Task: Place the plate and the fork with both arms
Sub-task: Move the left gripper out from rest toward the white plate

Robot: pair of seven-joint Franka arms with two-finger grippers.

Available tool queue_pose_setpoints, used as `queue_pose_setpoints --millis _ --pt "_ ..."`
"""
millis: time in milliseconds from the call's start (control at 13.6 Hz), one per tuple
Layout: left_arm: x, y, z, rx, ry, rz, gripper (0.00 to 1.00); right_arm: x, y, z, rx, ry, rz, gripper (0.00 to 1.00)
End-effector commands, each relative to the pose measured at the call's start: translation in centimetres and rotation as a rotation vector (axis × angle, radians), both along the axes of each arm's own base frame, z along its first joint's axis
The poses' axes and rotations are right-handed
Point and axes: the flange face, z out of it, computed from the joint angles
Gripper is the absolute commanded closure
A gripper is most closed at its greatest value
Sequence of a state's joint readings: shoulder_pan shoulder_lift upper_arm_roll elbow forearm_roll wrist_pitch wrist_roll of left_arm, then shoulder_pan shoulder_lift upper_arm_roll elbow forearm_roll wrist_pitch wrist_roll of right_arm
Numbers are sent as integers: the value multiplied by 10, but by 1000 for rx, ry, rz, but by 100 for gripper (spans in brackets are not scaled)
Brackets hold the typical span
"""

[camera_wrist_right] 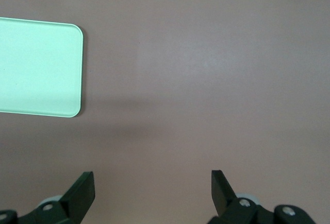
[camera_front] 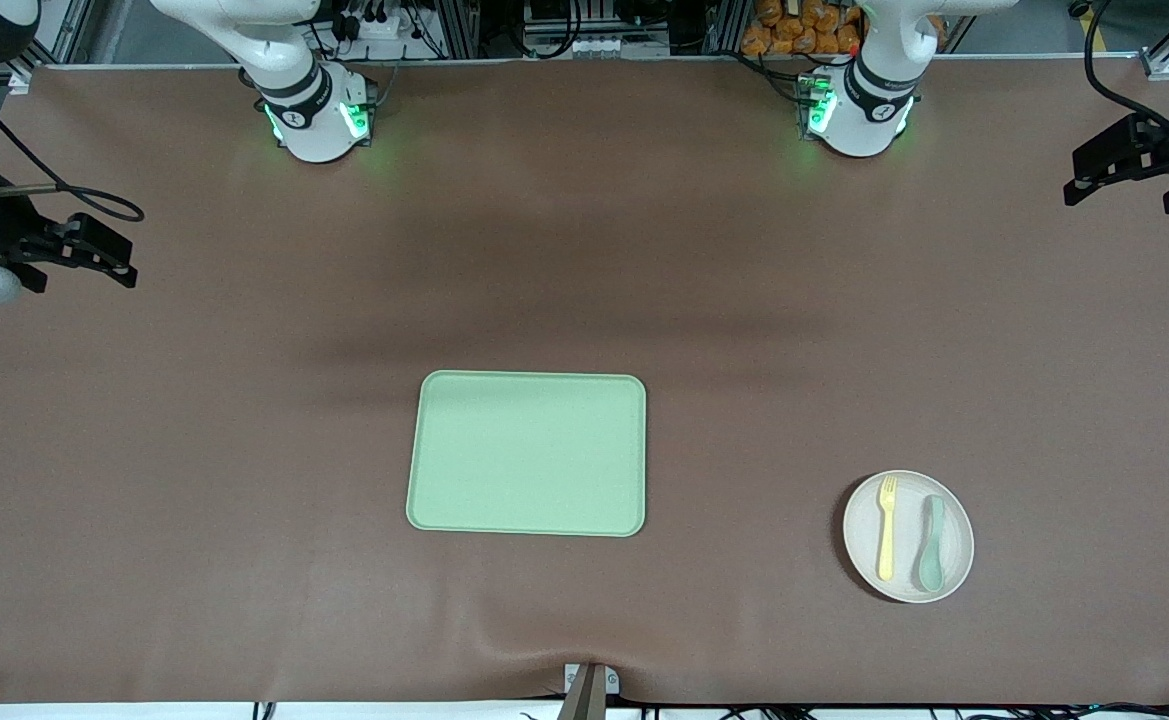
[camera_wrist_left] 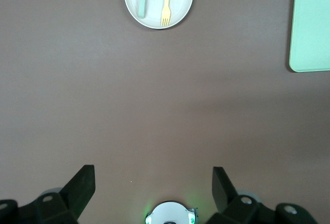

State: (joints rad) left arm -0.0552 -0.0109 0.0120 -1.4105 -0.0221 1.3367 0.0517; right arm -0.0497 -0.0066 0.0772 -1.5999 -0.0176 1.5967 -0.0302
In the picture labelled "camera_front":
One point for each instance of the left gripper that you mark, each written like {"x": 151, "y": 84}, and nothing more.
{"x": 1166, "y": 156}

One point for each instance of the yellow plastic fork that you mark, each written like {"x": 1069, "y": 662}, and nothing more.
{"x": 886, "y": 540}

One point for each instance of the pale green plastic spoon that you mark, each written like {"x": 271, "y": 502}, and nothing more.
{"x": 931, "y": 570}

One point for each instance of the round beige plate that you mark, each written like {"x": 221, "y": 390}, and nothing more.
{"x": 906, "y": 560}

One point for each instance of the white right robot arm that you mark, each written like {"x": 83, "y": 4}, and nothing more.
{"x": 314, "y": 130}

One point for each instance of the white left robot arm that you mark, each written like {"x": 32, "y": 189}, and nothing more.
{"x": 859, "y": 120}

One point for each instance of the brown table mat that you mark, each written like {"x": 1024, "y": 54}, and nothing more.
{"x": 244, "y": 450}

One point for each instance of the orange packaged items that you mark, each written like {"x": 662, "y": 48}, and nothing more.
{"x": 804, "y": 25}

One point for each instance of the white power strip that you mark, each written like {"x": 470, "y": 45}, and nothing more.
{"x": 384, "y": 28}

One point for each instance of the light green rectangular tray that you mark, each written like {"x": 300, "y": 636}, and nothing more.
{"x": 524, "y": 455}

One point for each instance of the aluminium frame rack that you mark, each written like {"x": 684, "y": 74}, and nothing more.
{"x": 464, "y": 25}

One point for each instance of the metal clamp bracket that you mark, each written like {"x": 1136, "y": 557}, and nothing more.
{"x": 592, "y": 695}

